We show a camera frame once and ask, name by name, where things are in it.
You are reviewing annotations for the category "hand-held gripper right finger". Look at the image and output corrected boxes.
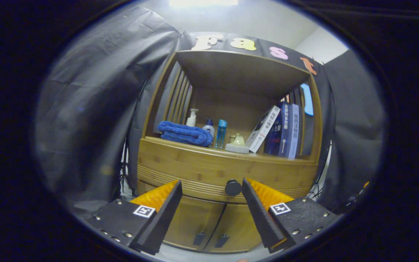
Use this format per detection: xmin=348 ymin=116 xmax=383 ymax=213
xmin=242 ymin=178 xmax=337 ymax=254

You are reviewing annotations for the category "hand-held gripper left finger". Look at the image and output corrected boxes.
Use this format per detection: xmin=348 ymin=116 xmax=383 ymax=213
xmin=86 ymin=179 xmax=183 ymax=255

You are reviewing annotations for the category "black drawer knob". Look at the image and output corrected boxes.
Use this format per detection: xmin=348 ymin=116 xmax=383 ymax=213
xmin=225 ymin=179 xmax=242 ymax=196

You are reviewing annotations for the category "wooden drawer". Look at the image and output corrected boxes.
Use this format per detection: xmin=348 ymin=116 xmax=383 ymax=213
xmin=137 ymin=138 xmax=319 ymax=204

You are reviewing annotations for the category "cream brush with white pad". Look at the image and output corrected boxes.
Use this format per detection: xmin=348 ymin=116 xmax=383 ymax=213
xmin=225 ymin=133 xmax=250 ymax=154

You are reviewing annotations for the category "wooden cabinet door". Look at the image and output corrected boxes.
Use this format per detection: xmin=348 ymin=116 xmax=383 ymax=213
xmin=139 ymin=181 xmax=226 ymax=251
xmin=204 ymin=204 xmax=263 ymax=253

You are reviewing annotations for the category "wooden countertop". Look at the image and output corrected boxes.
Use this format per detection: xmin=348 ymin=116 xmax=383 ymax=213
xmin=145 ymin=135 xmax=314 ymax=163

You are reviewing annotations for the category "wooden cabinet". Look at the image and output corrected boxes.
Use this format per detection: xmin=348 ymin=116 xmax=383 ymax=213
xmin=137 ymin=50 xmax=323 ymax=253

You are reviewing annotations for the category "dark blue book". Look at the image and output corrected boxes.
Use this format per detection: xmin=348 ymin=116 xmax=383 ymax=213
xmin=264 ymin=102 xmax=291 ymax=157

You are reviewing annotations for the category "white book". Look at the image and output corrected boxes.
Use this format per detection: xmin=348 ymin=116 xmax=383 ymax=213
xmin=245 ymin=106 xmax=281 ymax=153

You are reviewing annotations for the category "folded blue towel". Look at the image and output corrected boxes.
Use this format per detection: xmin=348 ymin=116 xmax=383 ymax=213
xmin=157 ymin=121 xmax=214 ymax=147

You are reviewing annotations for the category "black equipment with orange clip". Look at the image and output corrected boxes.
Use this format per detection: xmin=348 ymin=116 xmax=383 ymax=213
xmin=335 ymin=181 xmax=372 ymax=215

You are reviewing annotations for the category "clear blue bottle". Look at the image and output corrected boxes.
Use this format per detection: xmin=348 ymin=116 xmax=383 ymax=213
xmin=215 ymin=119 xmax=227 ymax=149

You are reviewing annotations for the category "light blue book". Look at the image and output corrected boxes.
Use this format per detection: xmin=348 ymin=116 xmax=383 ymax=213
xmin=287 ymin=104 xmax=300 ymax=159

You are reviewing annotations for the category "white bottle with blue cap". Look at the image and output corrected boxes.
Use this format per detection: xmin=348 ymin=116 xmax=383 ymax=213
xmin=202 ymin=119 xmax=215 ymax=138

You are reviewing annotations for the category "white pump bottle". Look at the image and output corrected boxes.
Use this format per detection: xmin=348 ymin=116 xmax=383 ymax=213
xmin=186 ymin=108 xmax=199 ymax=127

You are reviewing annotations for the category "black backdrop cloth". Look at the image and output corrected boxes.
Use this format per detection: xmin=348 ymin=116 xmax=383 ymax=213
xmin=35 ymin=5 xmax=388 ymax=219

